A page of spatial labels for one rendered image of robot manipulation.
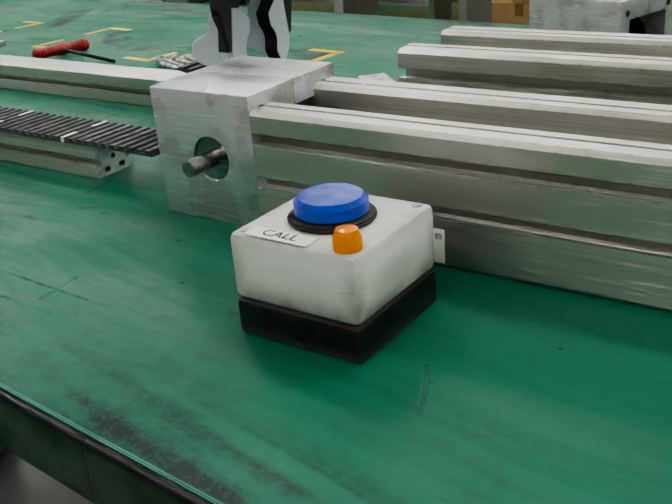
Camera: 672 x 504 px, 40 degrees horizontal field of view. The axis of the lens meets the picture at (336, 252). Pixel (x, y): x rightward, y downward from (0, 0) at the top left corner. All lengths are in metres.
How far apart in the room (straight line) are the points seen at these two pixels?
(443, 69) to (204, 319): 0.32
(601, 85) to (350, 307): 0.32
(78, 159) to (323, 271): 0.40
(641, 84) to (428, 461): 0.37
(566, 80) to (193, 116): 0.28
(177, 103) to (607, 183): 0.30
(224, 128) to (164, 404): 0.24
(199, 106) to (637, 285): 0.31
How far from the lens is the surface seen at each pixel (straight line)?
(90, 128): 0.82
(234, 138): 0.63
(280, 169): 0.61
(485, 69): 0.73
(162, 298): 0.56
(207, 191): 0.66
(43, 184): 0.80
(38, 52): 1.33
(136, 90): 1.03
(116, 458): 0.44
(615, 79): 0.69
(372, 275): 0.45
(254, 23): 0.95
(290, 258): 0.46
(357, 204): 0.47
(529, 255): 0.53
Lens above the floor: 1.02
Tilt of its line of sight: 24 degrees down
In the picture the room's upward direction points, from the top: 5 degrees counter-clockwise
